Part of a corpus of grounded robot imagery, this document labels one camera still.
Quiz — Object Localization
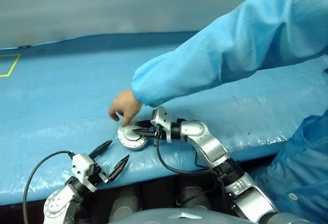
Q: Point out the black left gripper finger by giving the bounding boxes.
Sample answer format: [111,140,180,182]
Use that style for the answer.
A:
[89,139,113,162]
[109,154,130,183]

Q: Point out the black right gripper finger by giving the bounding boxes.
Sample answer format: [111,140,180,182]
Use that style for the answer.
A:
[133,120,154,129]
[132,128,156,138]

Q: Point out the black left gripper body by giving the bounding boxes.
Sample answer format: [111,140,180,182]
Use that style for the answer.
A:
[91,159,110,186]

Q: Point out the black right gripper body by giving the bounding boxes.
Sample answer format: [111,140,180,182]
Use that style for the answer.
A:
[148,124,162,147]

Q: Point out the silver toothed motor cover plate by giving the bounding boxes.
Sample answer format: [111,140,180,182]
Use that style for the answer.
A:
[117,124,149,146]

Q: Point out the person bare hand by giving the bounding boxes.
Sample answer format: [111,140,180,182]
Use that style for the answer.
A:
[108,88,144,127]

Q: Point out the grey rounded cylinder shape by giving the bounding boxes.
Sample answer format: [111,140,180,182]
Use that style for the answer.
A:
[180,187,213,211]
[110,185,140,221]

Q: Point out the grey-blue rounded robot body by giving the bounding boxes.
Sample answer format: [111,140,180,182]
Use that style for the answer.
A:
[110,207,247,224]

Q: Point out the blue plastic table cover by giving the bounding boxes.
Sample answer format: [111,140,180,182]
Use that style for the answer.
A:
[0,31,328,206]

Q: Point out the blue-sleeved person arm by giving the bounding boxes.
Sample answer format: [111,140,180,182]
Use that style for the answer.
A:
[131,0,328,108]

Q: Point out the white backdrop sheet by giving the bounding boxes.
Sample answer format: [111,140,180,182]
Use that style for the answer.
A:
[0,0,285,49]

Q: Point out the blue lab coat torso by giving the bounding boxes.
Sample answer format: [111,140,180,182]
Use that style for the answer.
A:
[250,115,328,224]

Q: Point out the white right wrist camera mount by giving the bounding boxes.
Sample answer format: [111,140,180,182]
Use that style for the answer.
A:
[150,108,173,143]

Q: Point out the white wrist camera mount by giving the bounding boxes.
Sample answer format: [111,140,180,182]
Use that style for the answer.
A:
[150,108,173,143]
[71,153,97,192]

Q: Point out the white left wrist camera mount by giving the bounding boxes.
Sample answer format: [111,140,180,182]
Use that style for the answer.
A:
[71,153,97,192]

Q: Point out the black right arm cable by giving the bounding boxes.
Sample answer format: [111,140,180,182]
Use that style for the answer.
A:
[154,125,226,191]

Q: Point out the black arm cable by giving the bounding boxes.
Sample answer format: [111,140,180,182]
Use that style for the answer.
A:
[154,125,226,191]
[22,151,75,224]

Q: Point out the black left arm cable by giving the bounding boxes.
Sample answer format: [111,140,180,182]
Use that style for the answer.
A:
[22,151,75,224]

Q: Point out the black cable under table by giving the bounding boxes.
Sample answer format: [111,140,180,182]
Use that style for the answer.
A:
[176,182,221,206]

